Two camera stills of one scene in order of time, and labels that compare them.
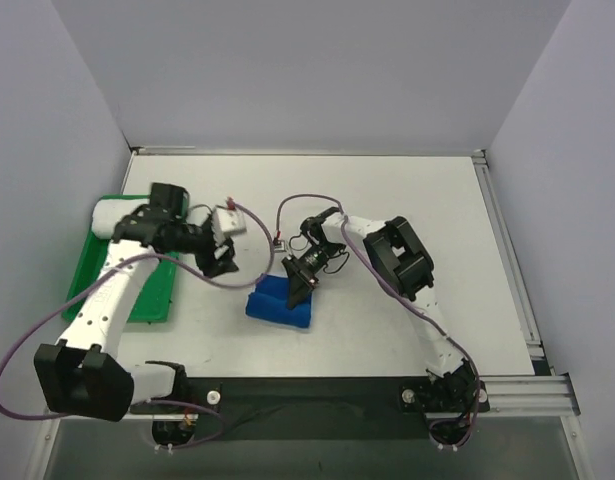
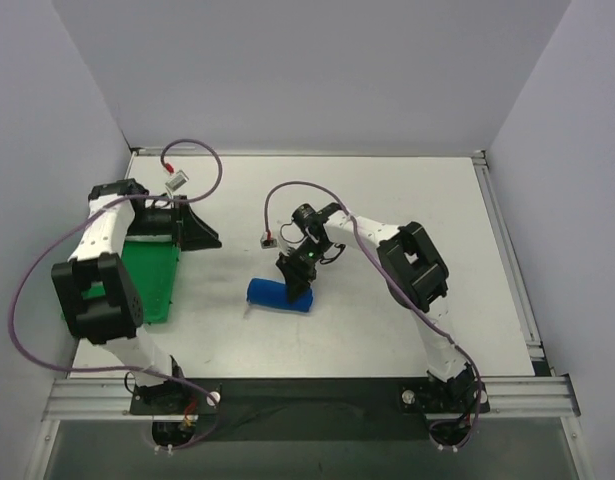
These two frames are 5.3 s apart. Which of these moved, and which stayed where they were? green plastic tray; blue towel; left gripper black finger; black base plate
Moved: blue towel; left gripper black finger
Stayed: green plastic tray; black base plate
